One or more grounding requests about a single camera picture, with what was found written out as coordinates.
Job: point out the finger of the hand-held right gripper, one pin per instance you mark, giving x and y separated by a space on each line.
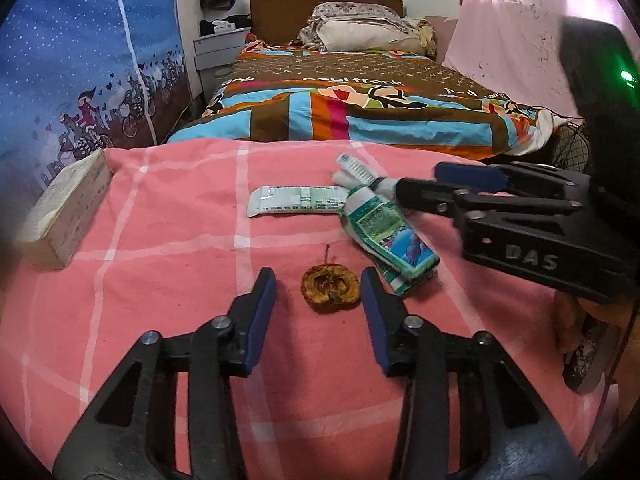
470 176
425 195

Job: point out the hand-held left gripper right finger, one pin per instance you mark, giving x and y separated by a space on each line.
375 320

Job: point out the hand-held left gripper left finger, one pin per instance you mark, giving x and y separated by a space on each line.
260 320

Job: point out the large green toothpaste tube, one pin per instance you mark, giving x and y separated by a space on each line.
385 230

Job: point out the brown apple core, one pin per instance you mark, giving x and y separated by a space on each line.
327 287

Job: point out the small white tube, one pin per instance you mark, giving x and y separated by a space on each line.
357 167

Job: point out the white-green tube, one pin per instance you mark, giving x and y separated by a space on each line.
295 199

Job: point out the pink checked blanket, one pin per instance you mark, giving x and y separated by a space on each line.
175 260

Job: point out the colourful striped bedspread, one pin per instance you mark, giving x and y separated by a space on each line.
350 105

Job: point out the dark slipper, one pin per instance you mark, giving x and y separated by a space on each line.
592 360

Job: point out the pink embroidered curtain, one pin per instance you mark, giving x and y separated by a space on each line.
510 35

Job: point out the cream pillow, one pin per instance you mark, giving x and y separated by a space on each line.
365 35

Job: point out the floral pillow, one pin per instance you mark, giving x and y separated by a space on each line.
350 10

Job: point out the beige tissue box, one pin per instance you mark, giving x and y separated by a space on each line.
65 210

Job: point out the brown wooden headboard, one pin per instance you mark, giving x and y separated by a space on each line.
280 15

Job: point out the grey nightstand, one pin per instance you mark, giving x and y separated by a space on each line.
215 55

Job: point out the black and white cloth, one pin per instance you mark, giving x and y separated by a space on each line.
225 26

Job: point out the blue printed fabric wardrobe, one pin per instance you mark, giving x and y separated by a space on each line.
75 60

